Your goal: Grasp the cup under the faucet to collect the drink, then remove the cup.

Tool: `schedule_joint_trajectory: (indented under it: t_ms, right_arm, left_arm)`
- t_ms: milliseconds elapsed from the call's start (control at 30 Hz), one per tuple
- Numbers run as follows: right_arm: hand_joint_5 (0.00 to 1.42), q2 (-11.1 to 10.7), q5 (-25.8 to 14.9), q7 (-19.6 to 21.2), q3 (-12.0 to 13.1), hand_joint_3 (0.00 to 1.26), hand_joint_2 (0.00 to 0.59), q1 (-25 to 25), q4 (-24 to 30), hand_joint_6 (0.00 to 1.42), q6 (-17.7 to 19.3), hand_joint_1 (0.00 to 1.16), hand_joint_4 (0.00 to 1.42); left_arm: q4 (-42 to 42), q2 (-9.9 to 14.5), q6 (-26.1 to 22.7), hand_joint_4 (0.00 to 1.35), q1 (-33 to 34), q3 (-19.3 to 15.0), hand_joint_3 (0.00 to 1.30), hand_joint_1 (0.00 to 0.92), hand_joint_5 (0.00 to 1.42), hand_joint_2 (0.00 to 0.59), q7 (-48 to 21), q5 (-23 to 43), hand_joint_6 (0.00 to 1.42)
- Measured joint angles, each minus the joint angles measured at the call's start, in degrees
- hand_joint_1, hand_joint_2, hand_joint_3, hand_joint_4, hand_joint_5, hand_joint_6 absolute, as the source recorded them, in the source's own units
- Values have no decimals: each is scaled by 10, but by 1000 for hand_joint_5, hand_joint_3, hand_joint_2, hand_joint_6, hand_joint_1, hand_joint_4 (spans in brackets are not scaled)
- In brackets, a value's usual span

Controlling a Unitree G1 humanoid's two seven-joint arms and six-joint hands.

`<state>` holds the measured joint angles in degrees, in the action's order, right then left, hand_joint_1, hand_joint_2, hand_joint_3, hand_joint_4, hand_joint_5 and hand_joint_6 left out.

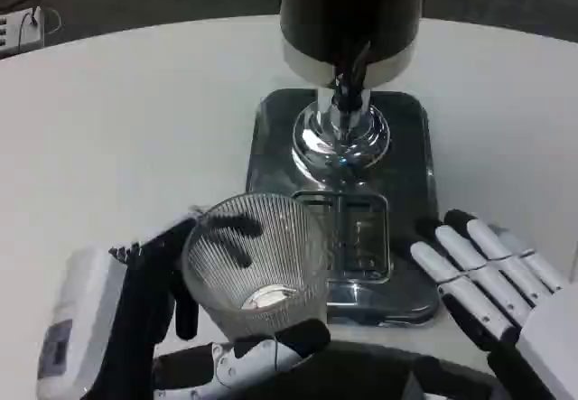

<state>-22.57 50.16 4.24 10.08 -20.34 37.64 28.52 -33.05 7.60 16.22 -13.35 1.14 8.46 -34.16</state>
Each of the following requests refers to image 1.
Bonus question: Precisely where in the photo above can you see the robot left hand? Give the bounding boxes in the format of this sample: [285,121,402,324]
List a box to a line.
[36,205,332,400]

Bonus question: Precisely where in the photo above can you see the white cable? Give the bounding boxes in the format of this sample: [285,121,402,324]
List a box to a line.
[17,5,63,50]

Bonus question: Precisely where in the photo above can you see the steel drip tray grid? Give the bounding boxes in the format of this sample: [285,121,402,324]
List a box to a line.
[291,190,392,283]

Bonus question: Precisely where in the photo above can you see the clear ribbed glass cup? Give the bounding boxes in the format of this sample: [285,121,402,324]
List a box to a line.
[180,193,331,343]

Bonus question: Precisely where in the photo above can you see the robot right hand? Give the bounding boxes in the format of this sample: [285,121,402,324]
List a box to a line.
[408,209,578,400]

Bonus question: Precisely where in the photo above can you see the white power strip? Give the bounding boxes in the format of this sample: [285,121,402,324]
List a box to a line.
[0,5,47,54]

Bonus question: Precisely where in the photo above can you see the black robot torso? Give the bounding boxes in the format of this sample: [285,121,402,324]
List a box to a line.
[225,340,514,400]

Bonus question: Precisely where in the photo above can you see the black steel drink dispenser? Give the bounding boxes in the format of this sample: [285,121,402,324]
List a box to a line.
[246,0,443,327]

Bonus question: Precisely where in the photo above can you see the black dispenser tap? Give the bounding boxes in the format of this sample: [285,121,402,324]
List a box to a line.
[332,41,374,113]

